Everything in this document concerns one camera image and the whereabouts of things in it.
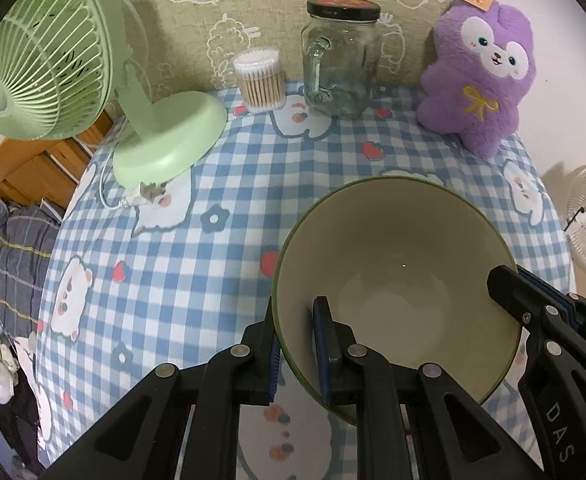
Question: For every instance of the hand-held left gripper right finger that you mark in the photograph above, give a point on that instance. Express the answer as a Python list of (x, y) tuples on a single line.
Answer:
[(323, 350)]

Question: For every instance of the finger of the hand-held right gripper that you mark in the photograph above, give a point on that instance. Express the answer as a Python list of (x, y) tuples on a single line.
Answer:
[(548, 288), (513, 295)]

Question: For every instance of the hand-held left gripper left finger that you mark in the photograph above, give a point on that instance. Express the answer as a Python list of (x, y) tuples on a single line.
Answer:
[(260, 360)]

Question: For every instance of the white bowl with green rim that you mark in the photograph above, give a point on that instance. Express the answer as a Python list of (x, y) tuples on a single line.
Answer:
[(398, 240)]

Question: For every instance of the blue checkered tablecloth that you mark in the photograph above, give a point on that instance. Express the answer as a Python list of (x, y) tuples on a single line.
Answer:
[(213, 270)]

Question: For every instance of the purple plush bunny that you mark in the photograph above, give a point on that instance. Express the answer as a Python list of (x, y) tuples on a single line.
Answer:
[(473, 95)]

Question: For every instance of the dark cloth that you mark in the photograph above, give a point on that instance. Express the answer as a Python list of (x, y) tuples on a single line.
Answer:
[(23, 415)]

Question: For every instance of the grey plaid pillow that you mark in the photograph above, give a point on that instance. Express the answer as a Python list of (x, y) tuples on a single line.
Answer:
[(18, 260)]

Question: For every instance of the cotton swab container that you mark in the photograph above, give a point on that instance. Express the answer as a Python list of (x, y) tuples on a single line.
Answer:
[(260, 85)]

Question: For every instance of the glass jar with black lid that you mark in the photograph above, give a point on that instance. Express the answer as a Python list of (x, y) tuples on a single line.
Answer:
[(343, 75)]

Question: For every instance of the green desk fan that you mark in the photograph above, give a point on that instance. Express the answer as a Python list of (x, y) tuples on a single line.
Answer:
[(48, 60)]

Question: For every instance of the green patterned wall mat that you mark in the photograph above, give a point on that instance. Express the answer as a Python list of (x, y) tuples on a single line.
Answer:
[(253, 0)]

